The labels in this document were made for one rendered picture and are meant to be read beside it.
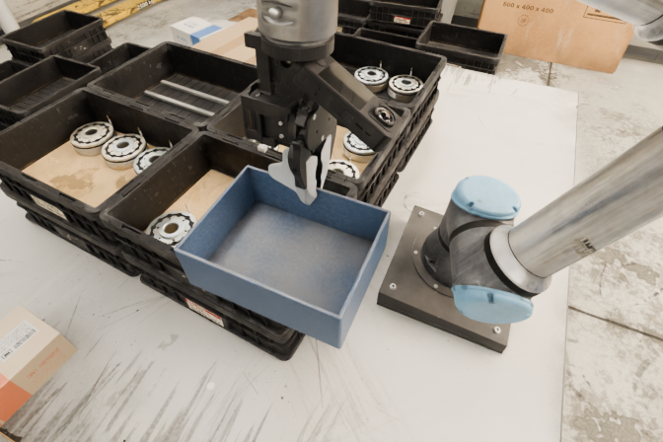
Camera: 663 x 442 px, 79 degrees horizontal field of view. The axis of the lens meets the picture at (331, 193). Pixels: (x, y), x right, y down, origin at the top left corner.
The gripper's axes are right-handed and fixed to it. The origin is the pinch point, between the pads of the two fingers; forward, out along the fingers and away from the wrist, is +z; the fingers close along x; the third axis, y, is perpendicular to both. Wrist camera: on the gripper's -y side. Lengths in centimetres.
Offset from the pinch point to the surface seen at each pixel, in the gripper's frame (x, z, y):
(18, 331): 23, 36, 50
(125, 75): -38, 18, 80
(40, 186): 4, 19, 58
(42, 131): -12, 22, 81
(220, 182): -21.0, 27.0, 35.7
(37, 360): 25, 38, 43
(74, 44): -95, 50, 189
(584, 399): -59, 107, -75
